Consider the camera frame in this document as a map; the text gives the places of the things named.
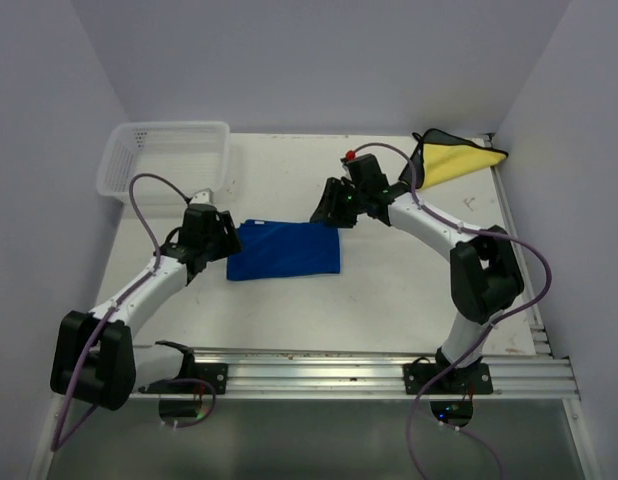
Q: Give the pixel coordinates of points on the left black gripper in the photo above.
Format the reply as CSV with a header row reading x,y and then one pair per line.
x,y
231,243

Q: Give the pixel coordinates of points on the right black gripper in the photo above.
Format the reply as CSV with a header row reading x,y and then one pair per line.
x,y
328,211

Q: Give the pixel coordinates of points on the blue towel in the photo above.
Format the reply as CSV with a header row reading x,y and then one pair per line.
x,y
275,249

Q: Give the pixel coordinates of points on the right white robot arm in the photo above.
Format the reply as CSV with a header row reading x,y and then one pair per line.
x,y
485,277

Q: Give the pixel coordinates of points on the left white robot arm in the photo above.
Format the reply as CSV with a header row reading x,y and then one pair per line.
x,y
95,360

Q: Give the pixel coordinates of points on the white plastic basket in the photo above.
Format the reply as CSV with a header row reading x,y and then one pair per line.
x,y
193,155

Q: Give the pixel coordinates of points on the yellow and black towel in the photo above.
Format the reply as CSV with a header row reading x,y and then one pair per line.
x,y
439,157

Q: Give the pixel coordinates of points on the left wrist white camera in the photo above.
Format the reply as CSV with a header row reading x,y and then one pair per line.
x,y
202,197

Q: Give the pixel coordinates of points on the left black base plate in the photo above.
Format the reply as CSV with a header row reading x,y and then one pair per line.
x,y
198,381

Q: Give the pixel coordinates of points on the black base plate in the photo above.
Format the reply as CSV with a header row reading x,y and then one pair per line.
x,y
472,380
198,381

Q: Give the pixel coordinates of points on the aluminium mounting rail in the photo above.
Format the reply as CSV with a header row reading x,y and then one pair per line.
x,y
331,376

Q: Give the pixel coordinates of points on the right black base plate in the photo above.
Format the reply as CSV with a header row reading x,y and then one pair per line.
x,y
472,380

